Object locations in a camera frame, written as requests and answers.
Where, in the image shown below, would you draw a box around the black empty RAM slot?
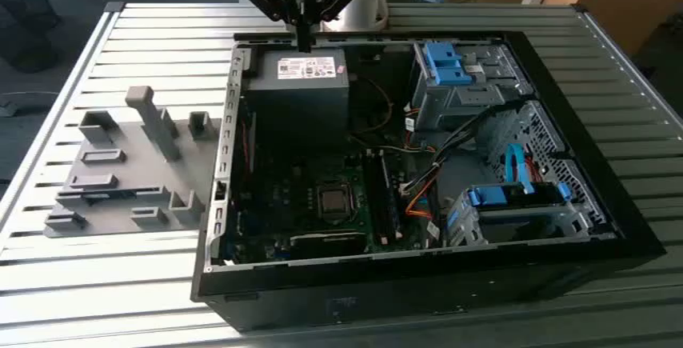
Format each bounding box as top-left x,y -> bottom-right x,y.
361,150 -> 388,245

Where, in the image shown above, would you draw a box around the blue plastic drive latch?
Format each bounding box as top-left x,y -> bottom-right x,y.
434,66 -> 473,86
424,42 -> 461,68

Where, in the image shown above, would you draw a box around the grey power supply unit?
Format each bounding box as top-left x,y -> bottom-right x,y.
242,47 -> 350,141

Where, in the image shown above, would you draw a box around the metal drive cage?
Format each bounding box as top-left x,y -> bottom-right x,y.
409,42 -> 534,133

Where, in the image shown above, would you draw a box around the black mesh waste bin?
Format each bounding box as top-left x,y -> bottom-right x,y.
0,0 -> 61,74

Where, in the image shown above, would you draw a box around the black CPU socket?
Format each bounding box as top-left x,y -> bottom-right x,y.
313,179 -> 357,223

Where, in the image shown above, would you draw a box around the grey parts rack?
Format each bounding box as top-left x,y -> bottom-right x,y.
42,86 -> 222,239

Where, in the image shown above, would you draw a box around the silver CPU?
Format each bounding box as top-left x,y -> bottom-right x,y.
318,190 -> 350,215

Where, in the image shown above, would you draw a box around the green motherboard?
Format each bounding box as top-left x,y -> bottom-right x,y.
233,147 -> 444,265

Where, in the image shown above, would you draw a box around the brown wooden cabinet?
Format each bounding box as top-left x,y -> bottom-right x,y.
542,0 -> 683,58

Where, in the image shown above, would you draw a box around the hard disk in blue carrier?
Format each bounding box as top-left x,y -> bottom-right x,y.
466,182 -> 570,209

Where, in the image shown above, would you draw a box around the black graphics card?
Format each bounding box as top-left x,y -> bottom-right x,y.
290,231 -> 369,259

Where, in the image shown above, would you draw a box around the metal disk bay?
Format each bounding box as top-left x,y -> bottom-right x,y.
445,199 -> 588,245

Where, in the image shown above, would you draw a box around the black open PC case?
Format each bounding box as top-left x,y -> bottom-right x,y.
189,30 -> 668,333

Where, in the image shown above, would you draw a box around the thin orange wire loop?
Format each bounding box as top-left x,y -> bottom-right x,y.
349,75 -> 394,135

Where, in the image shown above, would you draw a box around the red wire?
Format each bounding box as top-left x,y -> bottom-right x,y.
240,118 -> 253,173

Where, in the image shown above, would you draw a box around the black wire bundle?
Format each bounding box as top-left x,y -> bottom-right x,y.
429,99 -> 534,169

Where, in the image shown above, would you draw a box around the orange power wires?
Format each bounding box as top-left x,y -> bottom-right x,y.
404,187 -> 433,218

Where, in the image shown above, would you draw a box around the blue flat data wire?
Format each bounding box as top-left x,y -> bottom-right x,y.
504,143 -> 536,195

